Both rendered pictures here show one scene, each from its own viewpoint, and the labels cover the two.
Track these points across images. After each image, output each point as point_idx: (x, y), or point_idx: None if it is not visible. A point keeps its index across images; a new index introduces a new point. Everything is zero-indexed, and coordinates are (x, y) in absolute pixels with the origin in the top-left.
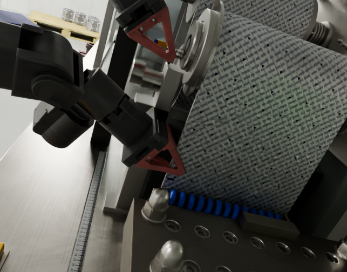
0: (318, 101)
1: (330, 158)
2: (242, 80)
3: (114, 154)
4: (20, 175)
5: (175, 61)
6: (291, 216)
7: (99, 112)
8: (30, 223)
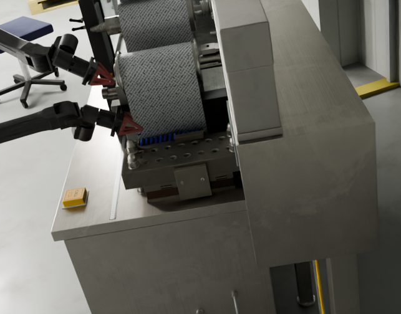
0: (177, 73)
1: None
2: (140, 82)
3: None
4: (82, 164)
5: None
6: None
7: (92, 121)
8: (94, 180)
